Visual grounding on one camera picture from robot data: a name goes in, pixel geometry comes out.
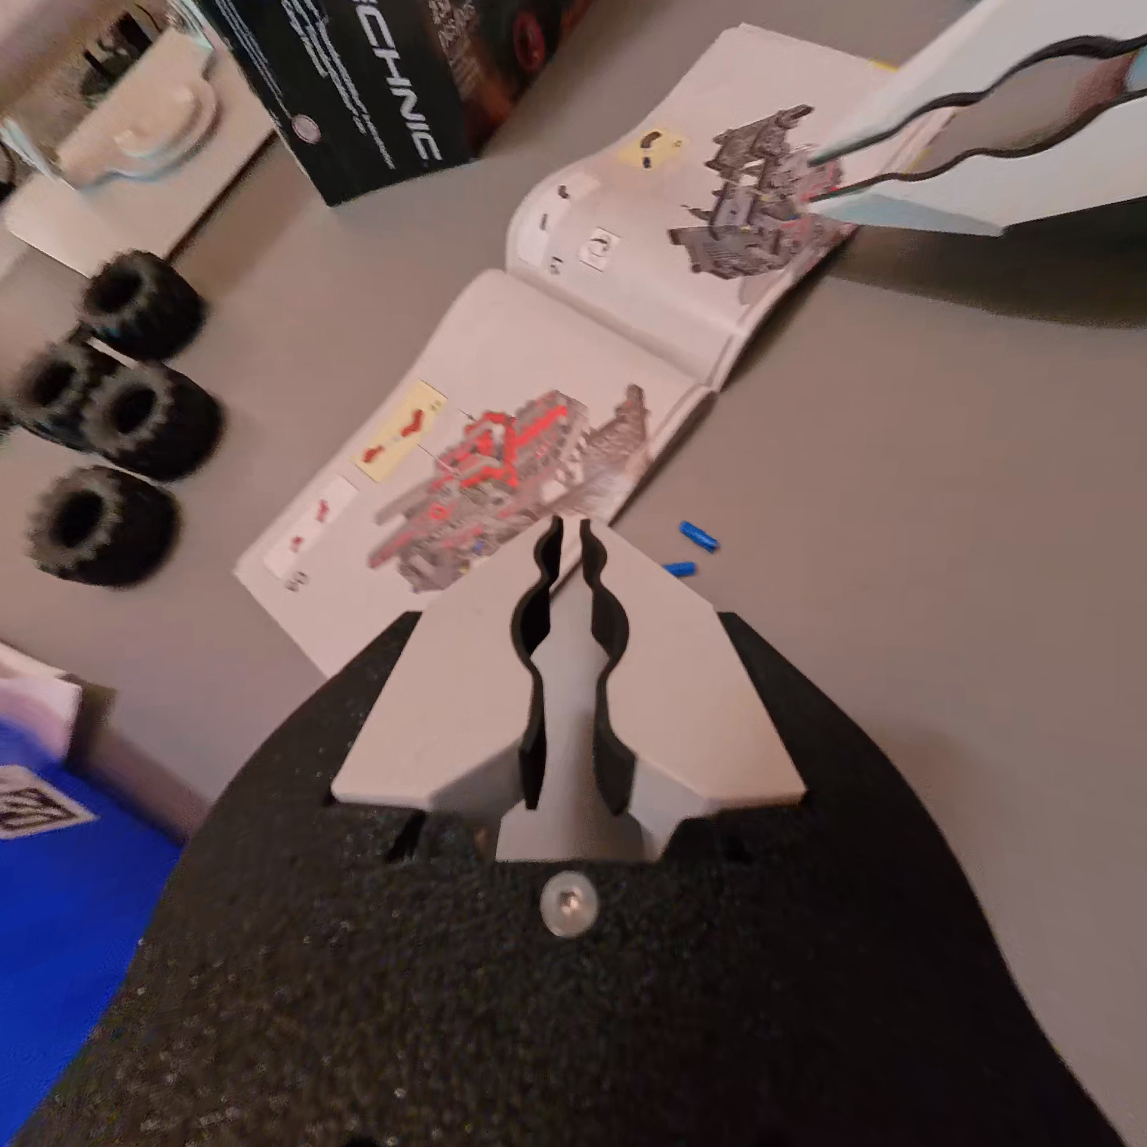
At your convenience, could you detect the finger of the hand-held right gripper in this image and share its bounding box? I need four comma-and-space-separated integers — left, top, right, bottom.
812, 87, 1147, 237
812, 0, 1147, 166

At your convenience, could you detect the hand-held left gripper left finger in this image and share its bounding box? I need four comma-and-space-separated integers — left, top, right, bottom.
330, 514, 566, 862

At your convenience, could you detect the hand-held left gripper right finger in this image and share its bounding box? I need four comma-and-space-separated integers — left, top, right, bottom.
580, 517, 809, 862

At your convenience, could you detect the grey desk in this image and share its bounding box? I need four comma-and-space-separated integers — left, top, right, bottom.
0, 0, 1147, 1147

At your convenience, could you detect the black toy tire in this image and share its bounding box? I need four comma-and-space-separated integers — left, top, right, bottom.
28, 465, 181, 588
80, 251, 210, 361
14, 339, 100, 431
85, 363, 225, 480

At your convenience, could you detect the toy instruction booklet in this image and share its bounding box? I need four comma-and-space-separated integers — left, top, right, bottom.
235, 24, 956, 677

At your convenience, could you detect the white paper slip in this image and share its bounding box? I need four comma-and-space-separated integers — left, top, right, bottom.
0, 640, 83, 757

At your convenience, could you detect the blue storage bin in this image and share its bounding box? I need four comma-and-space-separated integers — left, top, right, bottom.
0, 716, 185, 1130

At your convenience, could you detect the dark toy truck box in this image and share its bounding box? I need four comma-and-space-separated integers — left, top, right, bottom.
201, 0, 621, 207

